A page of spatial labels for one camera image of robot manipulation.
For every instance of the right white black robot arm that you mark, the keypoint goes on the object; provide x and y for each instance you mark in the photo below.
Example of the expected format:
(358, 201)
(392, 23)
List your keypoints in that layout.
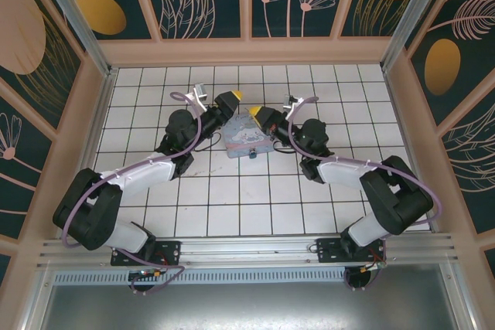
(340, 173)

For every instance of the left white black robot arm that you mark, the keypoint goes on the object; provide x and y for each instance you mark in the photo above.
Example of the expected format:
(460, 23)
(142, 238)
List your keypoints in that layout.
(143, 175)

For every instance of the small circuit board with connector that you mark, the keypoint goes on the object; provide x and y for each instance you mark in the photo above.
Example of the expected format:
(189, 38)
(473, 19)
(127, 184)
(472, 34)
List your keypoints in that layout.
(147, 274)
(373, 267)

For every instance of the grey metal sheet panel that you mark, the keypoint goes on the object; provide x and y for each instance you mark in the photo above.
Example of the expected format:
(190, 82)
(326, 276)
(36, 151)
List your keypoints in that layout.
(247, 307)

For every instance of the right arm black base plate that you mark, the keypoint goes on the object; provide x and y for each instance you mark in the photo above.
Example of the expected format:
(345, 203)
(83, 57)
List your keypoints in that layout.
(328, 249)

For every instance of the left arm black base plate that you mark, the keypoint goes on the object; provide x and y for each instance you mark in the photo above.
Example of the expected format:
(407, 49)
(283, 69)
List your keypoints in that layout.
(170, 249)

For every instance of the aluminium mounting rail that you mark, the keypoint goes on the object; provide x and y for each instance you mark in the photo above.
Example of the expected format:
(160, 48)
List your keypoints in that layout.
(247, 249)

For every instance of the aluminium frame post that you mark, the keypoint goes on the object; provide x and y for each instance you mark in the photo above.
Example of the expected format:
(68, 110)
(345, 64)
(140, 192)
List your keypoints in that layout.
(77, 21)
(414, 17)

